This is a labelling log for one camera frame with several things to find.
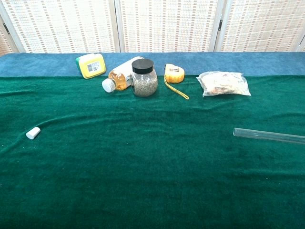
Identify white tube cap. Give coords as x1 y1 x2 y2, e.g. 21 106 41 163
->
26 126 41 140

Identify transparent glass test tube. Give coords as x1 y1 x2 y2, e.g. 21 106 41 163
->
233 127 305 145

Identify yellow tape measure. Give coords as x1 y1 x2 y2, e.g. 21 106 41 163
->
163 63 190 100

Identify tea bottle with white cap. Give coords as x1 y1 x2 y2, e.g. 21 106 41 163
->
102 56 145 93

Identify blue cloth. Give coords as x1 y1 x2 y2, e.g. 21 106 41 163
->
0 52 305 78

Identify green velvet cloth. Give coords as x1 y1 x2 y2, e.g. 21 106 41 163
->
0 75 305 229

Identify glass jar with black lid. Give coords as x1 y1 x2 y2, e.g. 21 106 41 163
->
130 58 159 98

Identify woven bamboo screen panel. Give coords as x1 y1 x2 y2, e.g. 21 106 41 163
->
214 0 305 52
0 0 121 53
0 14 20 57
114 0 227 53

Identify yellow green plastic box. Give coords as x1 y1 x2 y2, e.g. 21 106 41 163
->
75 53 107 80

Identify clear plastic snack bag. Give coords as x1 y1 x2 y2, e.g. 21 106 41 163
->
196 71 252 98

